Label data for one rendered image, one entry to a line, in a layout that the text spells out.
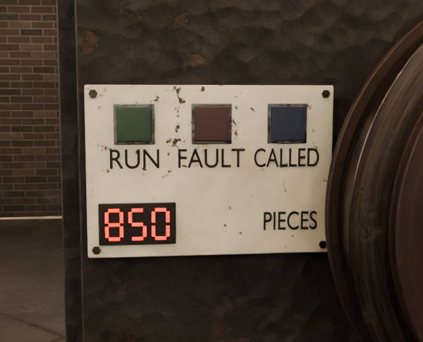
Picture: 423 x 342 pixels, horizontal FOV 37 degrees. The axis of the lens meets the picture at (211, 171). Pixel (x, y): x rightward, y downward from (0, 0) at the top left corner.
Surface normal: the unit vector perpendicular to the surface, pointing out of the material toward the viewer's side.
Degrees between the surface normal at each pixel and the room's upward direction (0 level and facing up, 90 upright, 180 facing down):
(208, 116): 90
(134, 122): 90
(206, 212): 90
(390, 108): 90
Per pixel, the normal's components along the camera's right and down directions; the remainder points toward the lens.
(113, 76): 0.11, 0.11
